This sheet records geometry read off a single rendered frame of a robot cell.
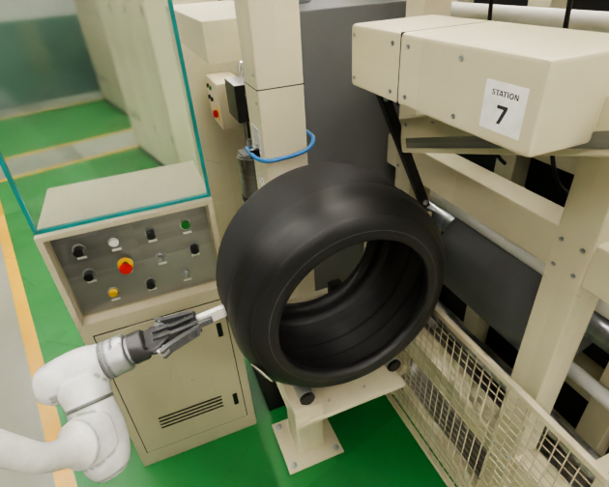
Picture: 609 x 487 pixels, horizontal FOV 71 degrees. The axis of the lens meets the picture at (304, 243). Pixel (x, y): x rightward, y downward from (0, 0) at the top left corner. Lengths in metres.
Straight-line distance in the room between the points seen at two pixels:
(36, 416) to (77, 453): 1.76
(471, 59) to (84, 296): 1.40
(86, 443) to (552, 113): 1.05
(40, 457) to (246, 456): 1.37
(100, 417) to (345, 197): 0.71
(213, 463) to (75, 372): 1.29
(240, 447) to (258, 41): 1.79
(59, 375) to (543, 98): 1.06
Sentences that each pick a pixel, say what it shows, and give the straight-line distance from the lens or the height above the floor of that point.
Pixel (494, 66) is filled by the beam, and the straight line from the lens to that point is 0.80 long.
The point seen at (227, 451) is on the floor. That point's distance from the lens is 2.28.
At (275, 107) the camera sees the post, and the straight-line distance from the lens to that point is 1.17.
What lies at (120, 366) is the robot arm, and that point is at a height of 1.18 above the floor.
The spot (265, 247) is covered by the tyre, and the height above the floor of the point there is 1.41.
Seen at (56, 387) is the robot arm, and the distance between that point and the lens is 1.11.
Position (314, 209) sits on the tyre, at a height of 1.47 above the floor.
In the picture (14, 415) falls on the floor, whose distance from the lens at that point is 2.89.
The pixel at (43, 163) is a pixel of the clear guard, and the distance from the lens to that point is 1.45.
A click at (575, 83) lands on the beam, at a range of 0.78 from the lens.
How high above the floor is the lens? 1.91
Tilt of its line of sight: 33 degrees down
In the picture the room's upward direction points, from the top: 4 degrees counter-clockwise
